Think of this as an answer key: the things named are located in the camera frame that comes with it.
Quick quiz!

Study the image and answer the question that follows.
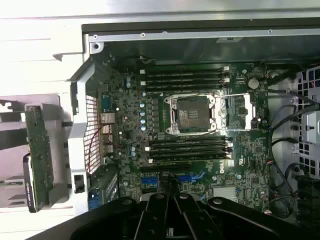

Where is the blue expansion slot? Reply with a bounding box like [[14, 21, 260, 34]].
[[141, 172, 206, 188]]

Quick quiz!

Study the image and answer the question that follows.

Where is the open black PC case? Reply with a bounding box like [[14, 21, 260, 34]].
[[52, 23, 320, 240]]

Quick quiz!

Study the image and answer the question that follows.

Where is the green Dell motherboard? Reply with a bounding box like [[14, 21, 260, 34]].
[[98, 61, 272, 216]]

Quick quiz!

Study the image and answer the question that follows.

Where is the grey parts rack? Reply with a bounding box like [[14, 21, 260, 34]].
[[0, 93, 75, 210]]

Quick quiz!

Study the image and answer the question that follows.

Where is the CPU socket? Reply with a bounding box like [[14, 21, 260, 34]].
[[164, 93, 218, 136]]

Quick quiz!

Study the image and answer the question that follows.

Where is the black fan shroud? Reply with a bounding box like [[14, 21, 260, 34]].
[[294, 174, 320, 227]]

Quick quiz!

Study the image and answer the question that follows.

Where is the metal disk bay cage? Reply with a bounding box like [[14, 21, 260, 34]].
[[296, 66, 320, 177]]

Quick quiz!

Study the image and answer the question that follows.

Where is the silver socket cover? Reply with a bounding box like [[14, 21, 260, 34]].
[[214, 92, 256, 131]]

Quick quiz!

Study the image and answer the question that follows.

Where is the silver chipset heatsink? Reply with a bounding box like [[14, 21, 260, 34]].
[[212, 186, 239, 201]]

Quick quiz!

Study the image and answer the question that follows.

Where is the black expansion slot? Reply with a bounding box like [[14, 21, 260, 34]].
[[139, 161, 191, 173]]

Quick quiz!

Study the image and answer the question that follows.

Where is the silver coin battery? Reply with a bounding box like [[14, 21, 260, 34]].
[[247, 77, 260, 90]]

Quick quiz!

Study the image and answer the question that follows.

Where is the black RAM stick with label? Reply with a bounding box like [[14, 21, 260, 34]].
[[149, 142, 232, 152]]

